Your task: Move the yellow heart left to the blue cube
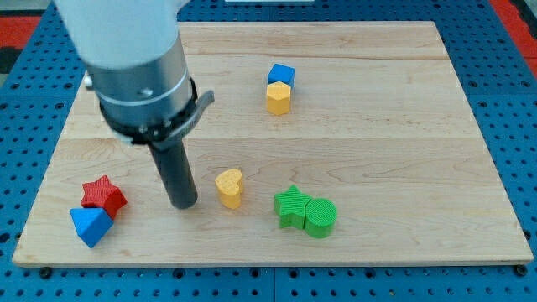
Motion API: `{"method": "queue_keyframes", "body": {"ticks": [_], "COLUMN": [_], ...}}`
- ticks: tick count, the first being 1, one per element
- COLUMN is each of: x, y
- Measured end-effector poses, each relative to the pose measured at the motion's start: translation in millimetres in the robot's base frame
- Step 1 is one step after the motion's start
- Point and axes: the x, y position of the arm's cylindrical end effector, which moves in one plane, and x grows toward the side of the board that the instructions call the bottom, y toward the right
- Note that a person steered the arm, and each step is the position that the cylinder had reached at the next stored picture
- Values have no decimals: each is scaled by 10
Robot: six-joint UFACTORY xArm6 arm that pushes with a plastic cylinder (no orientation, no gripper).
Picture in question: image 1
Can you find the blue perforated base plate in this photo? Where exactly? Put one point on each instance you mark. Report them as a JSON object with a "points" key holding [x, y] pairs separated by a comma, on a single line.
{"points": [[500, 88]]}

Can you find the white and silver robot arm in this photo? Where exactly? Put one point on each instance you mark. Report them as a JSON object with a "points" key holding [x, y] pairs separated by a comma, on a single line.
{"points": [[133, 53]]}

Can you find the blue cube block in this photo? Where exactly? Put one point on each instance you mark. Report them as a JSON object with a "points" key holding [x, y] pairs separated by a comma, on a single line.
{"points": [[283, 73]]}

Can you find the blue triangle block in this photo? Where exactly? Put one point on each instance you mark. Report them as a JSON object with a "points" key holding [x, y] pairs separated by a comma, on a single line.
{"points": [[91, 224]]}

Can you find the green star block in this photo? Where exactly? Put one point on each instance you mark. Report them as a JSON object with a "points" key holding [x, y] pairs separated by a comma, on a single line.
{"points": [[290, 207]]}

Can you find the green cylinder block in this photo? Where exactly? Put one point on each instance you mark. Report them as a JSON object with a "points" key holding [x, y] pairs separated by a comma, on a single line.
{"points": [[320, 218]]}

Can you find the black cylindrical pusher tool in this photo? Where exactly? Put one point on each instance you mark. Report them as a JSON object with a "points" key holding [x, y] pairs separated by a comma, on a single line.
{"points": [[174, 169]]}

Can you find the wooden board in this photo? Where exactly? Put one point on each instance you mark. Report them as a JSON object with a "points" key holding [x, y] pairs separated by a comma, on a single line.
{"points": [[378, 124]]}

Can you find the yellow hexagon block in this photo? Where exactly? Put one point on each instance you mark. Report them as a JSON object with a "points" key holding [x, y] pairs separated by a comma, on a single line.
{"points": [[278, 96]]}

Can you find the yellow heart block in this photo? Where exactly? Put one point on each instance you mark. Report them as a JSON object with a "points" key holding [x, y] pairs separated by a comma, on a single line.
{"points": [[229, 188]]}

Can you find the red star block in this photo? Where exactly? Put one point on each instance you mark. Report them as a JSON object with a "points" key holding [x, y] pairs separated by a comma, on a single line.
{"points": [[102, 193]]}

